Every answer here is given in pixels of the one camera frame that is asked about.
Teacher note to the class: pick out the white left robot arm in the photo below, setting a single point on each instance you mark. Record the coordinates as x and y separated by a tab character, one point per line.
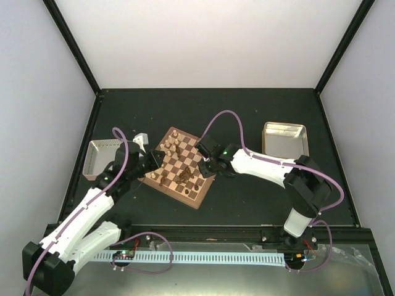
52	264

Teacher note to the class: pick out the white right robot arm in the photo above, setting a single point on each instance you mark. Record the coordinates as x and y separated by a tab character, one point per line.
306	190

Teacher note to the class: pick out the gold metal tin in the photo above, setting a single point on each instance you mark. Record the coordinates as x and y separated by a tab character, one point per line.
284	140

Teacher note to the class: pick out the white slotted cable duct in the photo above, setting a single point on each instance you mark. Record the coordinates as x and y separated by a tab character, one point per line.
213	258

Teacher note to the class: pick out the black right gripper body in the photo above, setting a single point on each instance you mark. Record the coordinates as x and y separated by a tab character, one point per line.
210	171

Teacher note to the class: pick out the tall brown chess piece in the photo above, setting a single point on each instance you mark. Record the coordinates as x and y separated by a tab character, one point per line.
162	180

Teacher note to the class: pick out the black corner frame post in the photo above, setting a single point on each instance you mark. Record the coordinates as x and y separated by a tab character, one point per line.
71	42
351	30

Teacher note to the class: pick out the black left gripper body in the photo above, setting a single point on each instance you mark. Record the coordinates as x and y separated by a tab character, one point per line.
137	171

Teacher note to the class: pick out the pile of brown chess pieces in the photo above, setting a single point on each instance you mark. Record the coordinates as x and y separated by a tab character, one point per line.
184	176

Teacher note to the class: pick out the wooden chess board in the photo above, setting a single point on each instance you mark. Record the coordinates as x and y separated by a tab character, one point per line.
180	153

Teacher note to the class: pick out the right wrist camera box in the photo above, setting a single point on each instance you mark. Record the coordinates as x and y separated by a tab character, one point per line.
208	148

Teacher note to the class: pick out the black right corner frame post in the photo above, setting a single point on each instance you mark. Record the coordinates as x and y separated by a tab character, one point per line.
351	30

